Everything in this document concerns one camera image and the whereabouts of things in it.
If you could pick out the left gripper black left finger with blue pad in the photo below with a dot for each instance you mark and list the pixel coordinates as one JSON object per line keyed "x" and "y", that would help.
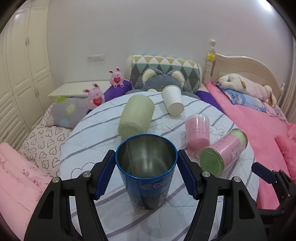
{"x": 66, "y": 210}

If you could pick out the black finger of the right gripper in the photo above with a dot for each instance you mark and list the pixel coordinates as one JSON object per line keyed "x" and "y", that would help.
{"x": 279, "y": 224}

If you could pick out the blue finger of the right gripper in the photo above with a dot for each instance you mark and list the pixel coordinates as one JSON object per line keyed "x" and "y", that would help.
{"x": 261, "y": 171}

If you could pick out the blue black metal cup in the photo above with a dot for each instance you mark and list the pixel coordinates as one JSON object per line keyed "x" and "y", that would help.
{"x": 146, "y": 163}

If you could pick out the pink clear plastic cup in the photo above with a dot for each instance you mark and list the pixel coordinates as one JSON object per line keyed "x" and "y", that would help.
{"x": 197, "y": 132}

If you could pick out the white paper cup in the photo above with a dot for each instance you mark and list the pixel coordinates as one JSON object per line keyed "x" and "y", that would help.
{"x": 173, "y": 100}

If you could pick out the green ceramic cup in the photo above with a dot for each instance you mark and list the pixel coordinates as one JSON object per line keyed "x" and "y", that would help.
{"x": 136, "y": 116}

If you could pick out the pink bed blanket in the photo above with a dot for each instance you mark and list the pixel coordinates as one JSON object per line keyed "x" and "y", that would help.
{"x": 261, "y": 130}

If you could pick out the pink can green lid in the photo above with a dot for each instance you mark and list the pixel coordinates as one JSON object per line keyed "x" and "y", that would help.
{"x": 220, "y": 155}

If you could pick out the pink folded quilt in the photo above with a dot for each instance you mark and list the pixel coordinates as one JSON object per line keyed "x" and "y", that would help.
{"x": 22, "y": 185}

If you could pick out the heart pattern bed sheet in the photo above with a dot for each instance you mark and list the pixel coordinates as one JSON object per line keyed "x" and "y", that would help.
{"x": 43, "y": 145}

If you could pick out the blue cartoon pillow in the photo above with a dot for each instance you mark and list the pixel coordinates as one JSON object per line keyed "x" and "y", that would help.
{"x": 243, "y": 99}

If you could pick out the white pink plush dog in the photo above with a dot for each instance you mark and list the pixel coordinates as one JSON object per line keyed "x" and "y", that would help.
{"x": 241, "y": 84}

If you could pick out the grey flower pillow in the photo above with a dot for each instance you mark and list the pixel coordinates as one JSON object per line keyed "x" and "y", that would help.
{"x": 67, "y": 112}

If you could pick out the cream wooden headboard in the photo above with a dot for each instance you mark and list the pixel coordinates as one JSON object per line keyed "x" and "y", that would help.
{"x": 246, "y": 66}

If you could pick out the triangle pattern bolster pillow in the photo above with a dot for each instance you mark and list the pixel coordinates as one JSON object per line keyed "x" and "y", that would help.
{"x": 137, "y": 64}

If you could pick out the pink bunny plush front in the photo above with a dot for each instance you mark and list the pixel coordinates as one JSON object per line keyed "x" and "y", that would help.
{"x": 95, "y": 97}

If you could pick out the pink bunny plush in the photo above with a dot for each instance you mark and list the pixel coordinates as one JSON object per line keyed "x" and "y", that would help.
{"x": 117, "y": 78}
{"x": 95, "y": 97}

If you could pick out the white bedside table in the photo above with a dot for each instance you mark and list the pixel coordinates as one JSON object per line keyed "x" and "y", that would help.
{"x": 75, "y": 89}

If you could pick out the grey plush cat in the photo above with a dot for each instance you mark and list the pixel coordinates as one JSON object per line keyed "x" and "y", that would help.
{"x": 153, "y": 80}

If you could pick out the cream wardrobe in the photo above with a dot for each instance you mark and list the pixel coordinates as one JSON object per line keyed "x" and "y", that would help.
{"x": 26, "y": 80}

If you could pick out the purple cushion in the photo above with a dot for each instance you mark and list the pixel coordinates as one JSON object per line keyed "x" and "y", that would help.
{"x": 112, "y": 92}

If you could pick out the pink bunny plush rear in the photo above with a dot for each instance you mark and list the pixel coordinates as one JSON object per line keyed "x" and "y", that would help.
{"x": 117, "y": 78}

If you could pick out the white wall socket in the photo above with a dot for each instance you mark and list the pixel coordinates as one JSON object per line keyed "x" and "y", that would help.
{"x": 96, "y": 58}

